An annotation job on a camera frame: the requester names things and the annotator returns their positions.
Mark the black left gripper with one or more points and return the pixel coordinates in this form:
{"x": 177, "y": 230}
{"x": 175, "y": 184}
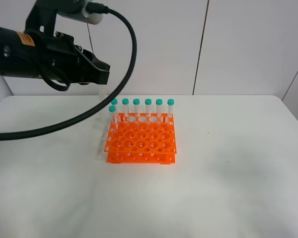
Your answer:
{"x": 60, "y": 59}

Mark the teal-capped test tube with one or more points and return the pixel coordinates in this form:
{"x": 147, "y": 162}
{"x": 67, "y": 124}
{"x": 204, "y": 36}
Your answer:
{"x": 102, "y": 92}

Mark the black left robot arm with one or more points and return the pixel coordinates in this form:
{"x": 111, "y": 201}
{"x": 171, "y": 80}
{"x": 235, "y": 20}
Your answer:
{"x": 16, "y": 52}

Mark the second row left tube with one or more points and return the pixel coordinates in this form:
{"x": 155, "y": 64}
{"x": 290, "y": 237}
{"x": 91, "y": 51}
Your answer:
{"x": 113, "y": 120}

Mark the orange test tube rack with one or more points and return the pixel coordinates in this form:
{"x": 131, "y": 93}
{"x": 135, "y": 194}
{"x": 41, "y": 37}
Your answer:
{"x": 141, "y": 140}

